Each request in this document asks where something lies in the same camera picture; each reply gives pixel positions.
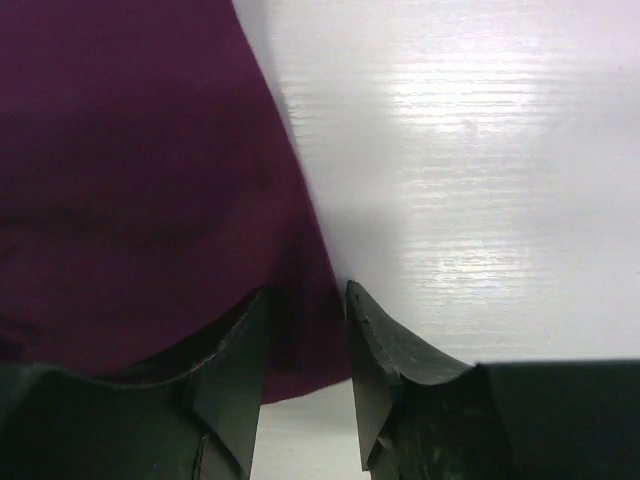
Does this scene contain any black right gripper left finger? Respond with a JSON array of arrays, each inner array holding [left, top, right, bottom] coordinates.
[[1, 289, 272, 479]]

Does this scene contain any purple cloth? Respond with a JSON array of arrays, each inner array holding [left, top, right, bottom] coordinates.
[[1, 1, 350, 403]]

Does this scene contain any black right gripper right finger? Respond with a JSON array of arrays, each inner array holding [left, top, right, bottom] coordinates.
[[345, 281, 639, 480]]

